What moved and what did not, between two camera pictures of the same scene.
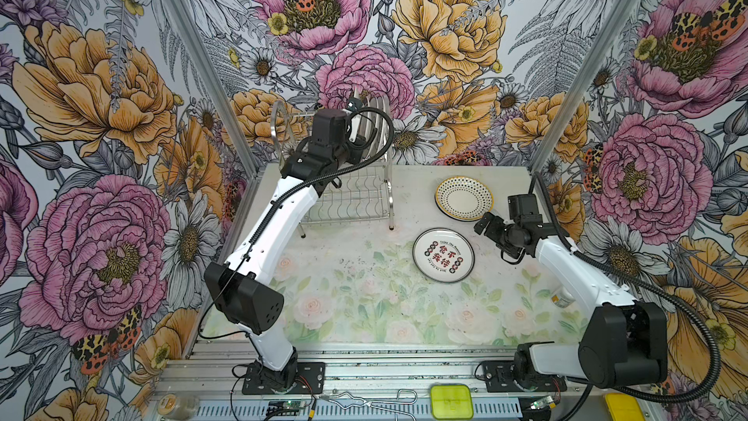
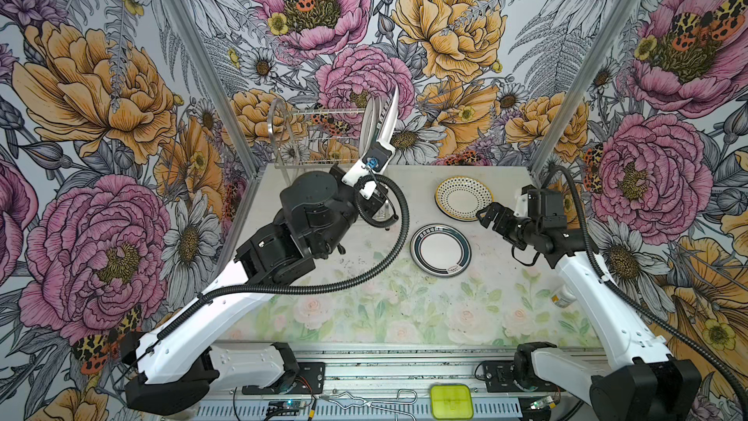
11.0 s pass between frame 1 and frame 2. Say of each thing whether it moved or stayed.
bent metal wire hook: stayed
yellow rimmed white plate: stayed
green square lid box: stayed
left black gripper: moved
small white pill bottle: stayed
